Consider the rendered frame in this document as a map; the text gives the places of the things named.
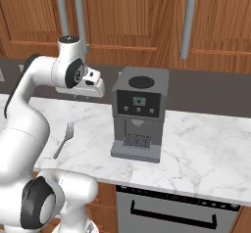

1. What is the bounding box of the silver dishwasher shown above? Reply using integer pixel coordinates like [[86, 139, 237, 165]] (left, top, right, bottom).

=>
[[115, 184, 242, 233]]

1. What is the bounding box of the silver fork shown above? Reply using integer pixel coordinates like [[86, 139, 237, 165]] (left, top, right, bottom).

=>
[[52, 121, 75, 160]]

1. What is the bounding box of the wooden cupboard door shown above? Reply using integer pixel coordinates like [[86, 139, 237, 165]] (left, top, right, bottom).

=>
[[71, 0, 176, 70], [173, 0, 251, 75], [0, 0, 73, 61]]

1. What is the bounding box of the wooden base cupboard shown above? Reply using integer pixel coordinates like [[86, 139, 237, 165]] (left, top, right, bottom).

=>
[[232, 206, 251, 233], [85, 181, 119, 233]]

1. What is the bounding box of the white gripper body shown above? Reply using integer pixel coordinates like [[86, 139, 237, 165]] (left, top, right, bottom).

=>
[[54, 77, 106, 100]]

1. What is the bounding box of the black dishwasher handle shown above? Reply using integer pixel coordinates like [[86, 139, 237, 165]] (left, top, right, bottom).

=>
[[129, 199, 219, 230]]

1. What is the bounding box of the grey cupboard handle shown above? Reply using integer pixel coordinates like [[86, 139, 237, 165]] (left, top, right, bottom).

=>
[[55, 0, 72, 38], [73, 0, 91, 54], [179, 0, 199, 61]]

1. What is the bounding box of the grey coffee machine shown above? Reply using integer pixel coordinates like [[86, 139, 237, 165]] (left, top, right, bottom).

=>
[[110, 66, 171, 164]]

